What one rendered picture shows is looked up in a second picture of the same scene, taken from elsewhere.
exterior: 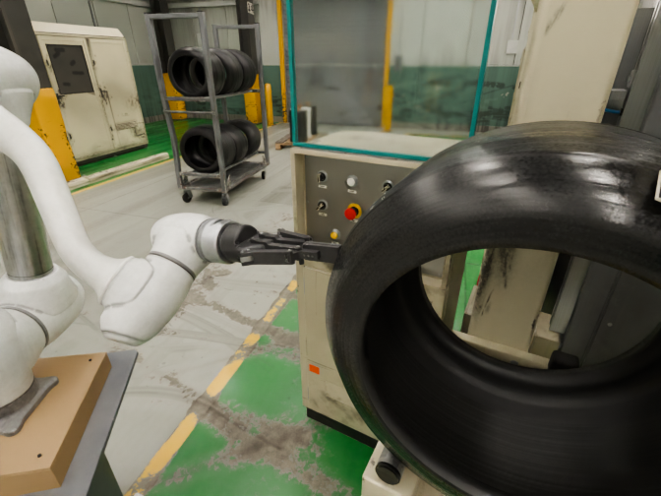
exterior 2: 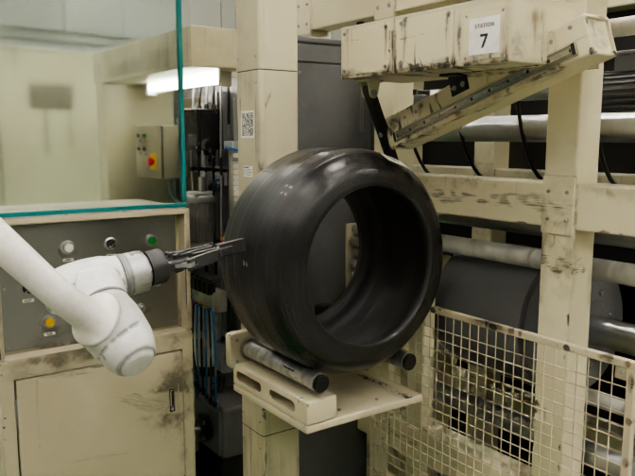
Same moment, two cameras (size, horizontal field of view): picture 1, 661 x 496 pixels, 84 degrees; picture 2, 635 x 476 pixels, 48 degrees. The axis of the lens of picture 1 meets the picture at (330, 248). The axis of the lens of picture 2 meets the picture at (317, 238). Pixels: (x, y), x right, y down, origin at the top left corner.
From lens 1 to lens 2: 1.38 m
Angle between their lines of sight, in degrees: 63
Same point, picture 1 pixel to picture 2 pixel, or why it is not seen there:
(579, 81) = (285, 132)
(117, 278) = (120, 303)
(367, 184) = (86, 246)
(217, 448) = not seen: outside the picture
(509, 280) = not seen: hidden behind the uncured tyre
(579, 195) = (370, 163)
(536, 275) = not seen: hidden behind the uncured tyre
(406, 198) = (311, 180)
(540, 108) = (271, 147)
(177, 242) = (114, 276)
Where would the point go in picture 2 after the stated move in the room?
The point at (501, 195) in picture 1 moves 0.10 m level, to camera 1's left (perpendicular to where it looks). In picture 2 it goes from (351, 168) to (332, 170)
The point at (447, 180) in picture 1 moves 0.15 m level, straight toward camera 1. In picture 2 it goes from (325, 168) to (376, 170)
